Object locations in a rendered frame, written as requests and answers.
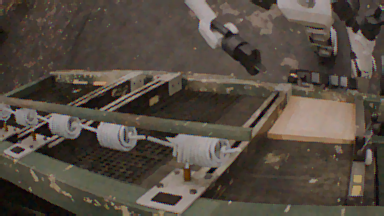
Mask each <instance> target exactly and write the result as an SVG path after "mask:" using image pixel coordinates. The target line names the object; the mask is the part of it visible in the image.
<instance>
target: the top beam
mask: <svg viewBox="0 0 384 216"><path fill-rule="evenodd" d="M13 145H15V144H14V143H12V142H9V141H6V140H3V141H1V142H0V176H1V177H3V178H5V179H7V180H9V181H11V182H12V183H14V184H16V185H18V186H20V187H21V188H23V189H25V190H27V191H29V192H31V193H33V194H35V195H37V196H39V197H41V198H43V199H45V200H47V201H49V202H51V203H53V204H56V205H58V206H59V207H61V208H63V209H65V210H67V211H70V212H72V213H74V214H77V215H79V216H384V206H330V205H329V206H324V205H323V206H321V205H320V206H318V205H317V206H315V205H314V206H312V205H310V206H309V205H307V206H305V205H303V206H302V205H282V204H281V205H279V204H276V205H275V204H264V203H263V204H259V203H257V204H256V203H247V202H246V203H244V202H236V201H232V202H231V201H227V200H225V201H223V200H218V199H216V200H213V199H209V198H200V197H198V198H197V199H196V200H195V201H194V202H193V204H191V205H190V206H189V208H187V209H186V210H184V212H183V213H182V214H178V213H174V212H169V211H163V210H158V209H155V208H150V207H146V206H143V205H139V204H137V202H136V201H137V200H139V198H141V196H143V195H144V194H145V193H146V192H148V191H149V190H151V188H150V187H146V186H141V185H136V184H132V183H128V182H124V181H121V180H119V179H115V178H111V177H107V176H104V175H101V174H99V173H96V172H92V171H88V170H85V169H82V168H80V167H77V166H74V165H71V164H68V163H64V162H62V161H59V160H57V159H55V158H52V157H49V156H46V155H43V154H41V153H38V152H35V151H33V152H31V153H30V154H28V155H27V156H25V157H23V158H21V159H19V160H18V159H16V158H14V157H12V156H9V155H8V154H5V153H4V151H5V150H6V149H7V148H9V147H11V146H13Z"/></svg>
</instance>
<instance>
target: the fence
mask: <svg viewBox="0 0 384 216"><path fill-rule="evenodd" d="M364 131H365V121H364V103H363V100H356V99H355V131H354V140H355V136H359V137H361V136H362V135H363V133H364ZM364 172H365V162H359V161H358V162H355V161H353V159H352V168H351V176H350V183H349V190H348V196H347V199H346V205H345V206H360V205H361V201H362V198H363V192H364V190H363V189H364V176H365V174H364ZM354 174H355V175H362V178H361V179H362V181H361V182H359V183H358V182H353V179H354ZM352 186H361V191H360V192H361V194H351V192H352Z"/></svg>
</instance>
